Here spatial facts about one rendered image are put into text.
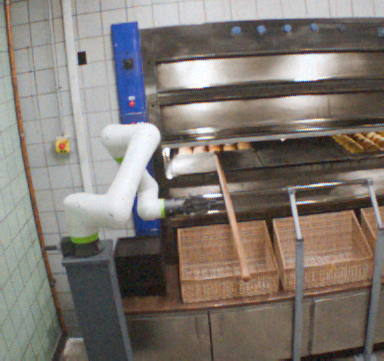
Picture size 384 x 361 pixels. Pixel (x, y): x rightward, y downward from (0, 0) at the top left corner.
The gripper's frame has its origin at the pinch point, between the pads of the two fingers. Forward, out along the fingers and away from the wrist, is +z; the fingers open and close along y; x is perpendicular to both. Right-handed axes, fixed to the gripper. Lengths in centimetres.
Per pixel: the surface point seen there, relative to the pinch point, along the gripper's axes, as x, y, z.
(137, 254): -19, 34, -46
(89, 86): -56, -60, -68
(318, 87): -56, -48, 70
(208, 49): -57, -75, 5
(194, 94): -56, -48, -6
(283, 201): -54, 23, 44
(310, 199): -54, 23, 62
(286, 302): -2, 65, 36
